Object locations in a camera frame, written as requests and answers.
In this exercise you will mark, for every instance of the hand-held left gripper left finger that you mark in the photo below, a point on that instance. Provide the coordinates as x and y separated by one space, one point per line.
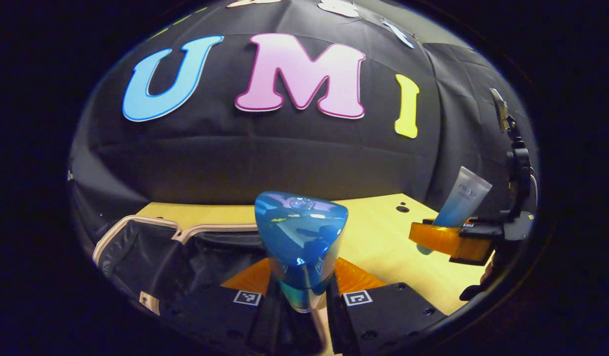
265 321

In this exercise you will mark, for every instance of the blue skin care bottle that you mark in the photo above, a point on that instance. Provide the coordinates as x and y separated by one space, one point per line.
299 237

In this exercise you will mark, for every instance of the white blue skin care tube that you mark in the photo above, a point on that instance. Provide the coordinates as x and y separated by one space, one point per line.
462 198

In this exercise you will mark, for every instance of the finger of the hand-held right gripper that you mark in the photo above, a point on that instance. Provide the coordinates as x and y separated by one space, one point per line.
443 241

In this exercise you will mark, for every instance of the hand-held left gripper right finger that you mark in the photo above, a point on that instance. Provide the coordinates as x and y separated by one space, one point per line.
336 321

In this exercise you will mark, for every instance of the black backdrop cloth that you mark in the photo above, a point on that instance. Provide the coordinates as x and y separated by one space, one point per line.
235 153

